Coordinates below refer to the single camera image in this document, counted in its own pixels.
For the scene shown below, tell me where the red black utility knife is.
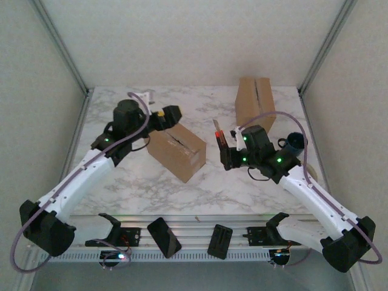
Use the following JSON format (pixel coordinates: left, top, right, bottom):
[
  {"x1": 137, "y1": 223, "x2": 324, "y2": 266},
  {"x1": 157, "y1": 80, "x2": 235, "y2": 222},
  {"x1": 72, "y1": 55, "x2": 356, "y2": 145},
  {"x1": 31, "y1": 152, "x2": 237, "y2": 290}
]
[{"x1": 212, "y1": 119, "x2": 229, "y2": 150}]

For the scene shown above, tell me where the brown cardboard box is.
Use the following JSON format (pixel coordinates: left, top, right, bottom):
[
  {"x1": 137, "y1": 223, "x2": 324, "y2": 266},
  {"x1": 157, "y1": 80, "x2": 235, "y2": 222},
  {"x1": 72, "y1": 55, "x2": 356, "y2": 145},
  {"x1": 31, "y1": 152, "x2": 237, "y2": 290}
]
[
  {"x1": 147, "y1": 122, "x2": 207, "y2": 184},
  {"x1": 235, "y1": 77, "x2": 277, "y2": 134}
]

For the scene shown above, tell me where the dark blue mug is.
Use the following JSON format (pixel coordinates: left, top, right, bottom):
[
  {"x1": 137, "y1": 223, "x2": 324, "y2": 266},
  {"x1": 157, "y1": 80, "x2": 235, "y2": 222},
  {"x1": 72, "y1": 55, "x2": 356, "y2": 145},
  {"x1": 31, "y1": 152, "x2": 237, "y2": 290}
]
[{"x1": 278, "y1": 132, "x2": 309, "y2": 158}]

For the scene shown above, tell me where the black plastic holder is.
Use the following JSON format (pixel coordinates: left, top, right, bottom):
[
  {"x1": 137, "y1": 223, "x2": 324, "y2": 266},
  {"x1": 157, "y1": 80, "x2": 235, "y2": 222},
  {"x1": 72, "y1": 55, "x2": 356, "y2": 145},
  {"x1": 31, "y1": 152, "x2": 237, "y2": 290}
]
[{"x1": 207, "y1": 224, "x2": 233, "y2": 261}]

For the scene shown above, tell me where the black smartphone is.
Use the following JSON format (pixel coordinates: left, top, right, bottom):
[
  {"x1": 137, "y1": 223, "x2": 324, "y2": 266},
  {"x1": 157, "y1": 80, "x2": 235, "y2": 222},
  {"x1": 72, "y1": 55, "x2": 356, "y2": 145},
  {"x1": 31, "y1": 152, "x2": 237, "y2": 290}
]
[{"x1": 147, "y1": 217, "x2": 182, "y2": 259}]

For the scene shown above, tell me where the controller board with green light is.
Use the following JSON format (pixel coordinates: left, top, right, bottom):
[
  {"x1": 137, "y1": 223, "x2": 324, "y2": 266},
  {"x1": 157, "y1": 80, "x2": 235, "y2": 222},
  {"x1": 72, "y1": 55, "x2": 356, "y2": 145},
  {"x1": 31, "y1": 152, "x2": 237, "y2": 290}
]
[
  {"x1": 269, "y1": 248, "x2": 292, "y2": 269},
  {"x1": 99, "y1": 250, "x2": 130, "y2": 269}
]

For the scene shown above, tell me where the aluminium table edge rail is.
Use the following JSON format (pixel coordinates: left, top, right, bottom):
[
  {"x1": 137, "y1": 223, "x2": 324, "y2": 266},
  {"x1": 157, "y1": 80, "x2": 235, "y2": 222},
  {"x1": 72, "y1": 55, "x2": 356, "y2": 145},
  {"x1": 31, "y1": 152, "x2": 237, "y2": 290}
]
[
  {"x1": 60, "y1": 88, "x2": 94, "y2": 173},
  {"x1": 298, "y1": 87, "x2": 331, "y2": 189}
]

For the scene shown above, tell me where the aluminium rail base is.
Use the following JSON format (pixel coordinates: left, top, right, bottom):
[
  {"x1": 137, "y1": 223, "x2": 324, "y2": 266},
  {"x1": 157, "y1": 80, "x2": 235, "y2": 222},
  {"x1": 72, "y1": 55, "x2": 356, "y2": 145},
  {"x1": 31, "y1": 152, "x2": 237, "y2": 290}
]
[{"x1": 25, "y1": 213, "x2": 334, "y2": 252}]

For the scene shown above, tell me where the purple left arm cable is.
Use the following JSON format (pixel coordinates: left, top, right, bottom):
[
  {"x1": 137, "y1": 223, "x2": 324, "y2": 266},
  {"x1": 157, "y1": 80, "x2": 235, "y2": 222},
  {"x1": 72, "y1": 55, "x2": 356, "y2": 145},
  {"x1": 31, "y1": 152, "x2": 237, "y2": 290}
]
[{"x1": 10, "y1": 92, "x2": 151, "y2": 273}]

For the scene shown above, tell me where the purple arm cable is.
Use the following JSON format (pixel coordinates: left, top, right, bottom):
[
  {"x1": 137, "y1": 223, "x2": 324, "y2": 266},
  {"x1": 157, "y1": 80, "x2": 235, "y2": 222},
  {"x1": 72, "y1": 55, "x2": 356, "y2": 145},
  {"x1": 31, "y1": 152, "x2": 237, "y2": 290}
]
[
  {"x1": 10, "y1": 92, "x2": 151, "y2": 273},
  {"x1": 235, "y1": 111, "x2": 383, "y2": 267}
]

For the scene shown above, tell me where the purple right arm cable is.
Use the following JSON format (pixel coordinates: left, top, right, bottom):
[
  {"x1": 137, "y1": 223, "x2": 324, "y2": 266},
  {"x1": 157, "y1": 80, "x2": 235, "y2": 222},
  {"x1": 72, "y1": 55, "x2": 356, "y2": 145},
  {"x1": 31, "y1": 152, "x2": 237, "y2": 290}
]
[{"x1": 235, "y1": 111, "x2": 383, "y2": 267}]

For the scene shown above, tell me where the aluminium frame post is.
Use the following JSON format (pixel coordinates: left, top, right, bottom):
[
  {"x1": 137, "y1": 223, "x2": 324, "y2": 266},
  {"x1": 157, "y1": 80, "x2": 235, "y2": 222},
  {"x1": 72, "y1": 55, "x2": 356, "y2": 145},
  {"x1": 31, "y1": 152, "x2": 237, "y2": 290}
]
[
  {"x1": 28, "y1": 0, "x2": 92, "y2": 96},
  {"x1": 296, "y1": 0, "x2": 358, "y2": 96}
]

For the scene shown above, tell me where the grey slotted cable duct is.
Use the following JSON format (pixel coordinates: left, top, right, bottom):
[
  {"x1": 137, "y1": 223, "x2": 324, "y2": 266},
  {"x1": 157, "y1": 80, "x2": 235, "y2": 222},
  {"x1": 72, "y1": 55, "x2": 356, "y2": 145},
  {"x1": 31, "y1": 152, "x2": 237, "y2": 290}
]
[{"x1": 39, "y1": 250, "x2": 270, "y2": 263}]

